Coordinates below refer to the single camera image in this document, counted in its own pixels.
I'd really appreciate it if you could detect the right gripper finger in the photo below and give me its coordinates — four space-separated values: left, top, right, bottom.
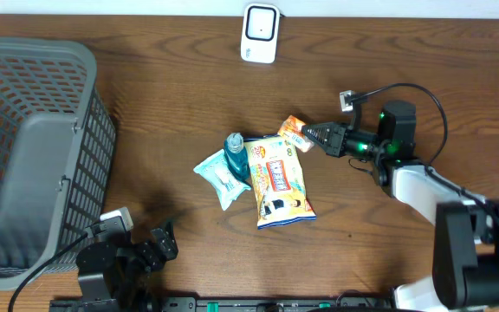
303 129 331 153
301 122 334 135

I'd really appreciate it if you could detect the orange tissue pack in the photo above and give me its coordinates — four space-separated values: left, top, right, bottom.
277 115 314 153

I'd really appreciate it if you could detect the yellow snack bag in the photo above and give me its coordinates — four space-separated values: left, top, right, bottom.
244 136 316 230

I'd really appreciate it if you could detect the mint wet wipes pack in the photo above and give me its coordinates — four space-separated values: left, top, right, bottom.
193 149 250 211

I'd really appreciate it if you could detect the blue mouthwash bottle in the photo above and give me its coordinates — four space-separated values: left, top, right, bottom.
224 133 250 182

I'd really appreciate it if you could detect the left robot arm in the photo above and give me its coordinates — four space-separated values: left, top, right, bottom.
49 217 178 312

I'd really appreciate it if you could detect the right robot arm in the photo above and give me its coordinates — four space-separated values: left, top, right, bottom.
301 101 499 311

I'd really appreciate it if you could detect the white barcode scanner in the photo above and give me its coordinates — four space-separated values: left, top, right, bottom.
240 3 281 64

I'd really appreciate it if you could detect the grey plastic basket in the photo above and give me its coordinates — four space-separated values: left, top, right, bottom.
0 37 116 290

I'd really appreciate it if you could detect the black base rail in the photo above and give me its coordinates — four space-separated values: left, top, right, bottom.
161 296 394 312

